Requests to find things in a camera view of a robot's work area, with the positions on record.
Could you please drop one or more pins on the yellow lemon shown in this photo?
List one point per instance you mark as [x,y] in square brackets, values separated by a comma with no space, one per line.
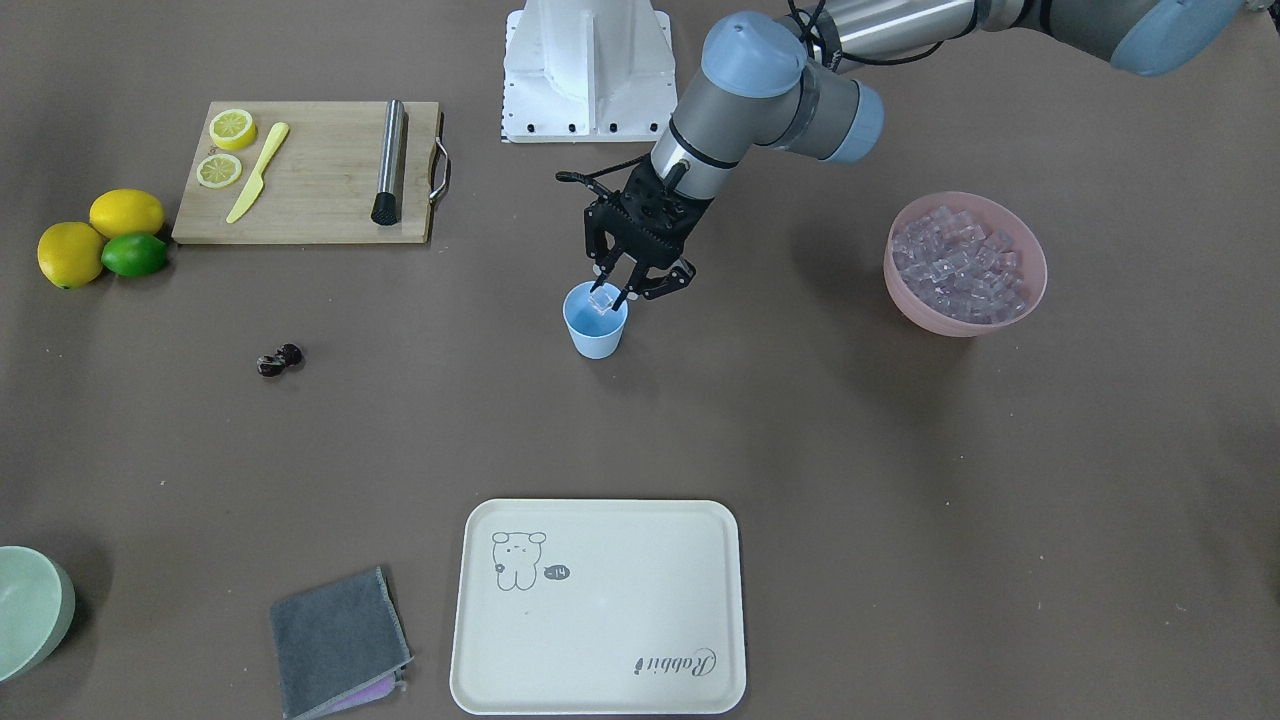
[69,254]
[126,211]

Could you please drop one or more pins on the light blue plastic cup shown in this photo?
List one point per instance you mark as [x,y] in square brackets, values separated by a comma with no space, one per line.
[594,336]

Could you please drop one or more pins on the lemon slice two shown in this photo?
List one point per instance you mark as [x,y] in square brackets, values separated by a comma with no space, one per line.
[218,171]

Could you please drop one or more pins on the yellow lemon upper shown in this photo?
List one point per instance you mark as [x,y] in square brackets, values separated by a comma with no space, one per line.
[126,211]

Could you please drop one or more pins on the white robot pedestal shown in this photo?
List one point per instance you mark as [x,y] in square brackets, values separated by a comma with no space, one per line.
[587,72]

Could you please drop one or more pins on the cream rabbit tray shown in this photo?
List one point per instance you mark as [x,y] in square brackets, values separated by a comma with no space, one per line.
[594,606]

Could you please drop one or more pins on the pink bowl of ice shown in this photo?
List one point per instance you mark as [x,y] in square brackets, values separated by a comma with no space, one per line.
[960,265]

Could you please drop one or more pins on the dark cherries pair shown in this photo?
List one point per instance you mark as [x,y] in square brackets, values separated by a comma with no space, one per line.
[287,355]

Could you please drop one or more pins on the lemon slice one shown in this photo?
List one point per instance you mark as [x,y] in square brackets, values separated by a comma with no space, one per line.
[232,129]

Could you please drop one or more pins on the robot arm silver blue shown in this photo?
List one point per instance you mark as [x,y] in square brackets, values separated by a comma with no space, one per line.
[780,83]

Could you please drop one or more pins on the clear ice cube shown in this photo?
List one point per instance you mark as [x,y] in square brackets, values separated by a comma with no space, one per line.
[601,299]

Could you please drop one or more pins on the yellow lemon lower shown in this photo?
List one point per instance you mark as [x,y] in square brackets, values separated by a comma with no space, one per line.
[69,254]

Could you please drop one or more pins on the grey folded cloth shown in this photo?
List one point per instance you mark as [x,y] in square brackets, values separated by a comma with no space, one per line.
[338,646]

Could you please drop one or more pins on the mint green bowl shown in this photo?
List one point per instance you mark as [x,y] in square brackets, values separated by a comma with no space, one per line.
[38,602]

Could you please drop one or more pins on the green lime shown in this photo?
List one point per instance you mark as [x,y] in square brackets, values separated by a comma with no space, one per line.
[134,254]

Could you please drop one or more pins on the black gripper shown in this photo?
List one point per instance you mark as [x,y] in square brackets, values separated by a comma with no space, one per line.
[672,243]

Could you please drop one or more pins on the wooden cutting board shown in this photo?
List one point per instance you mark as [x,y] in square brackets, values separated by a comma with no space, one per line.
[322,182]

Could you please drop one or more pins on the yellow plastic knife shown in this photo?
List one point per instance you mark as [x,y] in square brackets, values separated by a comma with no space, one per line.
[255,182]

